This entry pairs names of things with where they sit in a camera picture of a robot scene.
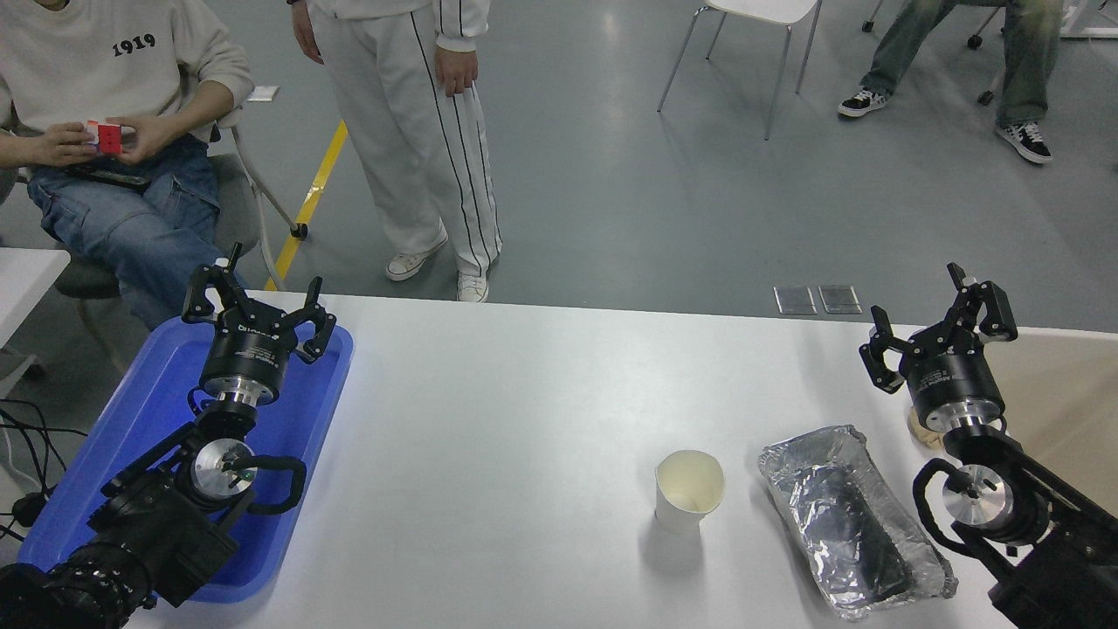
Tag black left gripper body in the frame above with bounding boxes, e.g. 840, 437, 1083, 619
199, 316, 303, 398

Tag office chair with casters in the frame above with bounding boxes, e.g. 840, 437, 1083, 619
861, 0, 1005, 107

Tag crumpled foil tray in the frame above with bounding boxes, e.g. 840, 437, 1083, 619
757, 425, 958, 622

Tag flat black device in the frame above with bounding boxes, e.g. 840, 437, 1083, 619
68, 166, 151, 193

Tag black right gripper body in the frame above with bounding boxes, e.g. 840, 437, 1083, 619
900, 328, 1007, 413

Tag black cable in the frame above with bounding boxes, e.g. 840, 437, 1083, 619
0, 399, 88, 543

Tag crumpled tan paper ball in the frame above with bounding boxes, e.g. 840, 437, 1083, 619
907, 407, 949, 452

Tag standing person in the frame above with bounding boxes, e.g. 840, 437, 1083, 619
286, 0, 503, 304

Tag seated person's right hand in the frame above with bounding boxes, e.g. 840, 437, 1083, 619
33, 121, 97, 168

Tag white side table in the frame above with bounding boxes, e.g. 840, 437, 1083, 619
0, 247, 71, 398

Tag white chair with metal legs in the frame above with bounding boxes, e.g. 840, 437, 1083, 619
657, 0, 824, 141

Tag large pale bin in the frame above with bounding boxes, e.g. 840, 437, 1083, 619
987, 325, 1118, 521

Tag seated person with cube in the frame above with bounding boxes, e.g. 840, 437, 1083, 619
0, 0, 256, 331

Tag grey chair with white frame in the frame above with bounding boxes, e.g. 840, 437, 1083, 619
54, 105, 309, 377

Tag standing person's left hand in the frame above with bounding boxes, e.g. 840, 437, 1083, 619
434, 44, 480, 98

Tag seated person's left hand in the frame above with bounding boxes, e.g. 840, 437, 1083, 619
107, 114, 182, 166

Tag standing person's right hand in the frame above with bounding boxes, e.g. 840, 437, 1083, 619
291, 3, 325, 66

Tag white paper cup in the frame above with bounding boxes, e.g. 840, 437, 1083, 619
655, 450, 726, 536

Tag blue plastic tray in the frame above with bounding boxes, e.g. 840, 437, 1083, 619
17, 316, 355, 605

